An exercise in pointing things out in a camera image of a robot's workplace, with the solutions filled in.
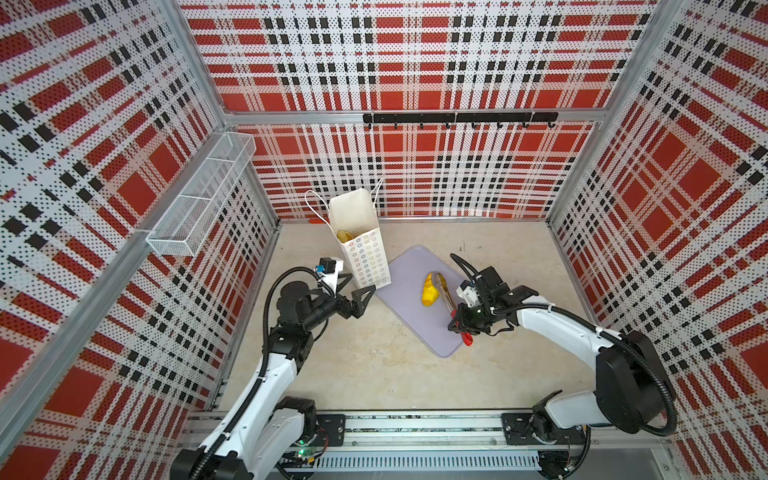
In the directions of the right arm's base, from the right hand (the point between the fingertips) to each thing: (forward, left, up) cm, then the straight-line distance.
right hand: (452, 329), depth 82 cm
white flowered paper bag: (+36, +30, +7) cm, 48 cm away
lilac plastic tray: (+17, +14, -11) cm, 24 cm away
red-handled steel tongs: (+16, +1, -1) cm, 16 cm away
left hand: (+6, +24, +13) cm, 28 cm away
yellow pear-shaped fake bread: (+15, +5, -5) cm, 17 cm away
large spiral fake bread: (+30, +33, +7) cm, 45 cm away
